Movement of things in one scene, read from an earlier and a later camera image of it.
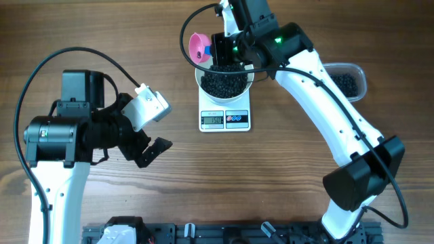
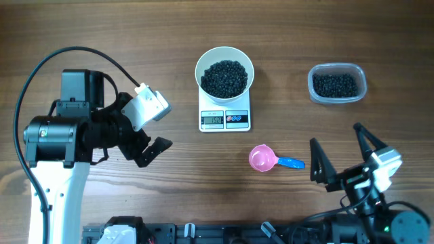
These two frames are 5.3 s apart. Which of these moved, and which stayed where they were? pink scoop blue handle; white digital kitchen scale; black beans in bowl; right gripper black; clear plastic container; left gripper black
Moved: right gripper black; pink scoop blue handle
Stayed: left gripper black; white digital kitchen scale; clear plastic container; black beans in bowl
